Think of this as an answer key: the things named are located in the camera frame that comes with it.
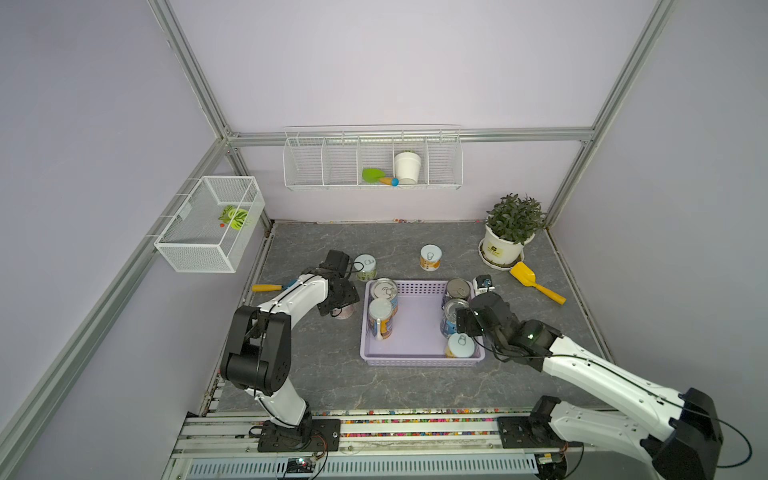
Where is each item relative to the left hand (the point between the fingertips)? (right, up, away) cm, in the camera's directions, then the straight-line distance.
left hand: (345, 302), depth 92 cm
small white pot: (+19, +42, 0) cm, 46 cm away
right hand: (+36, +1, -12) cm, 38 cm away
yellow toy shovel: (+62, +7, +11) cm, 63 cm away
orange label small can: (+28, +14, +10) cm, 33 cm away
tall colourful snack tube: (+12, -1, -11) cm, 16 cm away
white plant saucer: (+51, +11, +13) cm, 54 cm away
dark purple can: (+35, +5, -4) cm, 35 cm away
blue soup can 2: (+31, -5, -9) cm, 32 cm away
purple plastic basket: (+22, -10, -4) cm, 24 cm away
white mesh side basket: (-34, +23, -10) cm, 42 cm away
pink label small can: (-1, -4, +4) cm, 6 cm away
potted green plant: (+53, +24, +3) cm, 58 cm away
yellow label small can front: (+34, -10, -9) cm, 37 cm away
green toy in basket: (-28, +24, -11) cm, 39 cm away
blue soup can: (+13, +5, -3) cm, 14 cm away
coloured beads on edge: (+21, -29, -15) cm, 38 cm away
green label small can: (+5, +11, +9) cm, 15 cm away
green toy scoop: (+8, +41, +7) cm, 43 cm away
